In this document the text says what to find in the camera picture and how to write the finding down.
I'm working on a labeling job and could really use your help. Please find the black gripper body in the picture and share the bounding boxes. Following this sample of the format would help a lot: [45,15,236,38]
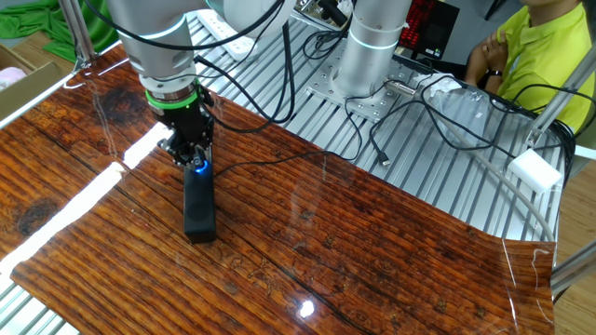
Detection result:
[151,95,215,154]

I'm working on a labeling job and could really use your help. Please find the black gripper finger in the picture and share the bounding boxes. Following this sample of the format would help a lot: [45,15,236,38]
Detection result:
[156,133,197,168]
[195,141,214,169]

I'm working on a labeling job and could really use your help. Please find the black bar speaker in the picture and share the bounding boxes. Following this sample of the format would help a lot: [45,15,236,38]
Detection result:
[183,162,218,245]

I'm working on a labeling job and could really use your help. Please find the white power strip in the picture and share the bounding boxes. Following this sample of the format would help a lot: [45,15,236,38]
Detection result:
[195,8,260,61]

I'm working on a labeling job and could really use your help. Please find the wood grain table mat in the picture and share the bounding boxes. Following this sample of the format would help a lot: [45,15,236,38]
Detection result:
[0,45,558,335]

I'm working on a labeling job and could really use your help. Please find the brown cardboard box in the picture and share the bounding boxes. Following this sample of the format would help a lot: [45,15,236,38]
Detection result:
[0,44,64,123]

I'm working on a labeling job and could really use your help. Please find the black cylindrical tool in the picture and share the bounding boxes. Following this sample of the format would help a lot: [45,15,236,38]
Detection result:
[316,0,349,28]

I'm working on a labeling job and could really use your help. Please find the pink soft item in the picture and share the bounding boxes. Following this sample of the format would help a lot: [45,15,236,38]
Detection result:
[0,66,28,90]

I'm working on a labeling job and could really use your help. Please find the green cloth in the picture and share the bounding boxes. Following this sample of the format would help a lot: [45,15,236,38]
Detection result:
[0,0,120,64]

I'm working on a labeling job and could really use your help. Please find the silver metal cylinder connector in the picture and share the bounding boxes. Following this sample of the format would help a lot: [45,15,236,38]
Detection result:
[385,79,416,98]

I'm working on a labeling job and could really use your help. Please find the black display red digits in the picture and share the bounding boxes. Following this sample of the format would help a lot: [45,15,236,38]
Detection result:
[398,0,461,60]

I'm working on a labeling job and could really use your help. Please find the clear plastic bag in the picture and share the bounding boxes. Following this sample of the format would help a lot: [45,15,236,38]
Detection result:
[421,76,518,141]

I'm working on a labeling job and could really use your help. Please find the white plastic box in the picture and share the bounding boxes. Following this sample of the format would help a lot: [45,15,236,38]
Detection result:
[506,148,564,195]

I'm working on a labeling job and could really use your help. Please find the person in yellow shirt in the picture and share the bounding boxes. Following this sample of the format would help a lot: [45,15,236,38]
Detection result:
[465,0,596,134]

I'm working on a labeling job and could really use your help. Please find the thin black speaker cable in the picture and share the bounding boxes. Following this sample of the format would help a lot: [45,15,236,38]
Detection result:
[213,81,390,178]

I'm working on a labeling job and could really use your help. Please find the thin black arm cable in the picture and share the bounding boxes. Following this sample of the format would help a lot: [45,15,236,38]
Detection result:
[83,0,286,51]

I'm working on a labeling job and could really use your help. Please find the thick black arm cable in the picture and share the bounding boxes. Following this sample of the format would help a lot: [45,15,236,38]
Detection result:
[193,20,299,136]

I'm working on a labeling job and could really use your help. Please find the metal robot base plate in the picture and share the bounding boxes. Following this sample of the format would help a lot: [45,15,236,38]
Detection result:
[305,44,423,125]

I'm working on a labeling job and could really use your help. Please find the aluminium frame post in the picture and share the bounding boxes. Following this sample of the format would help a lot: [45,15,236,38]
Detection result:
[525,53,596,148]
[58,0,97,71]
[550,239,596,299]

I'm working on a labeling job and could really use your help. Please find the coiled black cable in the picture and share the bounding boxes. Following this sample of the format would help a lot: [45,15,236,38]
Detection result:
[302,27,350,60]

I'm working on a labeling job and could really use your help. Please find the loose black USB cable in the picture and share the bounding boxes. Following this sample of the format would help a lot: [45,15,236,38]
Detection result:
[369,74,518,168]

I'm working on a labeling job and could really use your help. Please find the grey flexible hose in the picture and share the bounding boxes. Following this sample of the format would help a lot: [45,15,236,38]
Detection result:
[437,120,558,243]

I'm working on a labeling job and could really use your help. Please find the black cable bundle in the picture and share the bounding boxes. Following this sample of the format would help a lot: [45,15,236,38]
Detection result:
[486,82,596,187]

